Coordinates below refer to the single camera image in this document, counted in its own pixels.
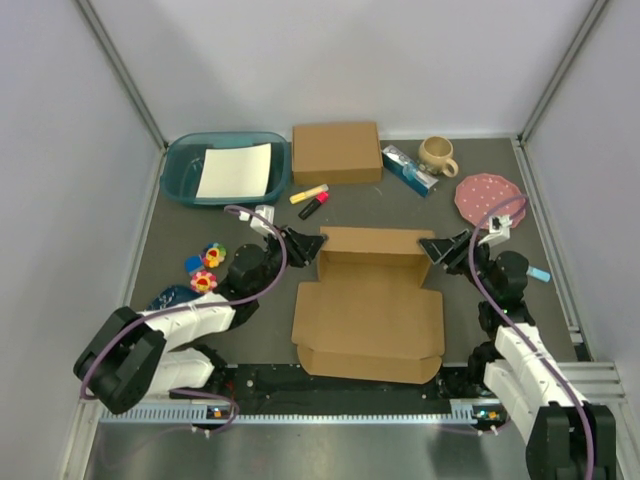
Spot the closed brown cardboard box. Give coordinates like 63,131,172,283
292,121,383,186

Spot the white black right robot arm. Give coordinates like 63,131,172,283
418,230,617,479

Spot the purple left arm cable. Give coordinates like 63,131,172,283
79,204,289,441

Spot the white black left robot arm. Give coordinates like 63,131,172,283
73,227,328,414

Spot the brown cardboard box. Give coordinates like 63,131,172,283
291,226,445,385
292,121,383,186

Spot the yellow highlighter pen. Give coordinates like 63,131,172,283
289,184,329,205

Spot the teal plastic bin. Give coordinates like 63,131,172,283
160,131,292,206

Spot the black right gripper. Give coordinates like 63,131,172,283
418,229,498,300

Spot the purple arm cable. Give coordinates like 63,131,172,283
467,193,596,480
79,204,289,441

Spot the grey slotted cable duct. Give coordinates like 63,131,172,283
101,403,507,426

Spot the black pink highlighter pen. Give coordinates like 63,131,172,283
298,192,329,220

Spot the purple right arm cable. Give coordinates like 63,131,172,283
467,193,596,480

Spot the green yellow plush flower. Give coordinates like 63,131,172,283
201,242,227,269

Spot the beige ceramic mug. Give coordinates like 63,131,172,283
418,136,459,178

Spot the pink plush flower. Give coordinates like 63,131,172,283
190,270,218,295

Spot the white paper sheet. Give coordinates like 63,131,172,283
195,143,272,199

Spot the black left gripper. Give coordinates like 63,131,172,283
253,227,328,298

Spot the blue toothbrush package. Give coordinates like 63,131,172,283
381,145,438,198

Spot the dark blue patterned pouch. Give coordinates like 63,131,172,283
144,285,201,311

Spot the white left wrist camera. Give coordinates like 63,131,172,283
239,205,275,237

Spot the light blue marker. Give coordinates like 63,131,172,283
526,266,551,283

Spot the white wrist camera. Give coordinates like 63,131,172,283
478,215,513,248
239,205,275,237

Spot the pink dotted plate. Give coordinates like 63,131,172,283
454,173,522,227

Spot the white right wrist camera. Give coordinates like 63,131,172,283
478,215,513,248

